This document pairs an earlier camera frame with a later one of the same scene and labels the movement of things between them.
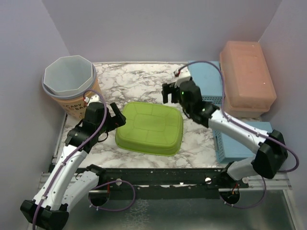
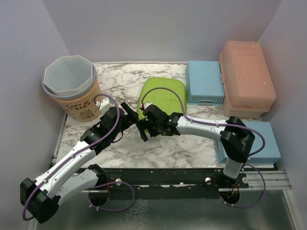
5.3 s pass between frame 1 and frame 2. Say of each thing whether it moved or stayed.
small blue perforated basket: stayed
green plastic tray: moved
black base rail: stayed
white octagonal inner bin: stayed
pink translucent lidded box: stayed
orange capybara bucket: stayed
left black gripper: moved
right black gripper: moved
